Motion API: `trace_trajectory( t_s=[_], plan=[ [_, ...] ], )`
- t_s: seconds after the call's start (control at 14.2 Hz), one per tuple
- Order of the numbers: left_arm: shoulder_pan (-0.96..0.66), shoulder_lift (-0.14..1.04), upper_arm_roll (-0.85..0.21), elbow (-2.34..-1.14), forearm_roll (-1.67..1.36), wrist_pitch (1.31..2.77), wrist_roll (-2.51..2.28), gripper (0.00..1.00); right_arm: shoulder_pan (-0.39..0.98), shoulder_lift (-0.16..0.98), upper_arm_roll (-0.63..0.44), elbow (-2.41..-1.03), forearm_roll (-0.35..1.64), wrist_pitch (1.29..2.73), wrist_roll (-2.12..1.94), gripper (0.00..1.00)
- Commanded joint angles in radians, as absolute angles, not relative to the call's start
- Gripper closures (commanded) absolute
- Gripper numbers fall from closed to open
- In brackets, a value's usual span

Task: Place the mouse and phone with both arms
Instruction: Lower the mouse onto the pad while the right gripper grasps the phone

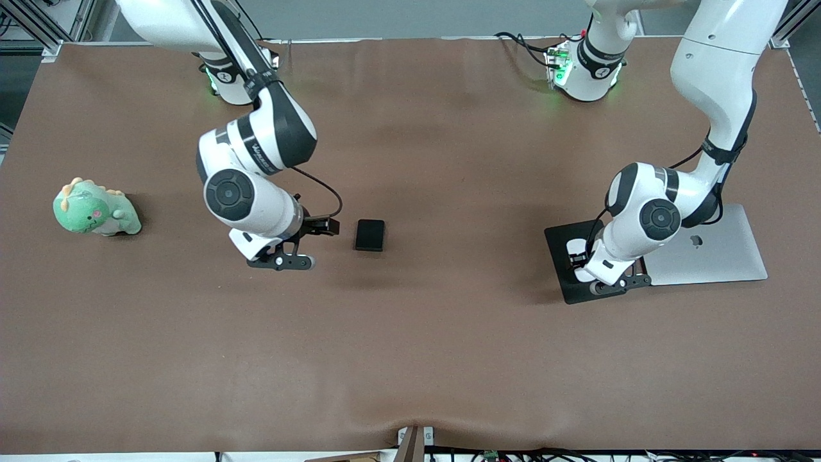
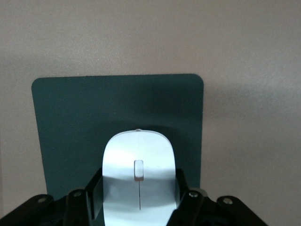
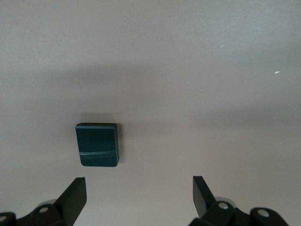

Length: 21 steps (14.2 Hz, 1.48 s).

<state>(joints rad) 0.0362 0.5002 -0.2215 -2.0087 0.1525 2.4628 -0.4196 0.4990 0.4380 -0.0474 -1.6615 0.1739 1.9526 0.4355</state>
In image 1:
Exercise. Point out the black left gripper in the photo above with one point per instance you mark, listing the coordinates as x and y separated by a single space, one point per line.
580 258

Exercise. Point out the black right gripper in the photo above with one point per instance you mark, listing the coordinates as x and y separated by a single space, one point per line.
313 226

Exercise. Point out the green dinosaur plush toy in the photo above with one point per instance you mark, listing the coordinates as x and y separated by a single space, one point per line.
90 212

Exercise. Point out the metal bracket with brown post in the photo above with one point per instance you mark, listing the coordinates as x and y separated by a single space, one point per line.
415 446

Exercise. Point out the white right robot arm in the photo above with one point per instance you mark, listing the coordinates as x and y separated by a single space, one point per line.
256 205

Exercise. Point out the aluminium frame post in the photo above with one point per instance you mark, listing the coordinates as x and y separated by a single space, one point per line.
792 22

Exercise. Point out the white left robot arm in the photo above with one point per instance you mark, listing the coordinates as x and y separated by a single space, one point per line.
712 77

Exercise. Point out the black mouse pad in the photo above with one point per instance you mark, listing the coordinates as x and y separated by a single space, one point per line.
571 289

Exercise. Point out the white computer mouse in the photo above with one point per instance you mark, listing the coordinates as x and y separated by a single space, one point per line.
576 246

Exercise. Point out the brown table cover mat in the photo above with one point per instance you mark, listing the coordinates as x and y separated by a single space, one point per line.
410 333

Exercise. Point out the aluminium frame with black struts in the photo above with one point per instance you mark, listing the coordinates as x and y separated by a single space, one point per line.
38 29

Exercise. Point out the silver laptop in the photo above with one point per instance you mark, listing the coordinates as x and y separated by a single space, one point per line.
731 256

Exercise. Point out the black phone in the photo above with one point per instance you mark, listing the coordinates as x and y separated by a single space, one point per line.
371 235

